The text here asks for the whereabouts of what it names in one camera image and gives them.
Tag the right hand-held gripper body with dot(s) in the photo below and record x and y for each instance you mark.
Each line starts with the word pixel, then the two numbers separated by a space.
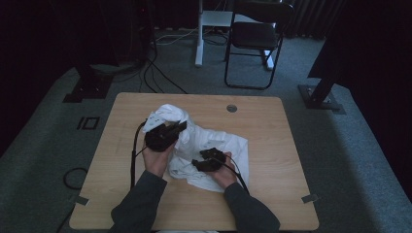
pixel 217 158

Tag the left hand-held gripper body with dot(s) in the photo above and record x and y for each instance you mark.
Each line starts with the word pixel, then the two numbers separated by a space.
pixel 158 139

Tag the white gathered skirt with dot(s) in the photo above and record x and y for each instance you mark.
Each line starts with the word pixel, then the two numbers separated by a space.
pixel 210 140

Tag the person's right hand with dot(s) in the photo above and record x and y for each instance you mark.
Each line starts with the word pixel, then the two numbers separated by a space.
pixel 226 176

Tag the person's left hand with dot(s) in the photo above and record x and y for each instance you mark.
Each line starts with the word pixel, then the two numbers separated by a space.
pixel 157 163

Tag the grey round table grommet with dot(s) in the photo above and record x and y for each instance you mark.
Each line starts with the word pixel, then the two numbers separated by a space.
pixel 232 108

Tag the black stand with flat base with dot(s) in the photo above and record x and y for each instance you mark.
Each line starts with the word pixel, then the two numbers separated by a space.
pixel 89 85

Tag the grey tape piece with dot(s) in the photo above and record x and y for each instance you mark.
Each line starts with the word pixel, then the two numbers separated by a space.
pixel 81 200
pixel 309 198

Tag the black folding chair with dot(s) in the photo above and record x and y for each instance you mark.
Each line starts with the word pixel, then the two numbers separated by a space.
pixel 254 35

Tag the black slanted stand with base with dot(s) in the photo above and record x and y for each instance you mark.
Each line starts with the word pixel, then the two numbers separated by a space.
pixel 319 97

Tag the dark curtain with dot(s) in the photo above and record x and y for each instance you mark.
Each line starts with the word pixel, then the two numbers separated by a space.
pixel 311 16

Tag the white metal desk frame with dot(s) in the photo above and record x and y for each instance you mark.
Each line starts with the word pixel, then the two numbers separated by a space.
pixel 199 48

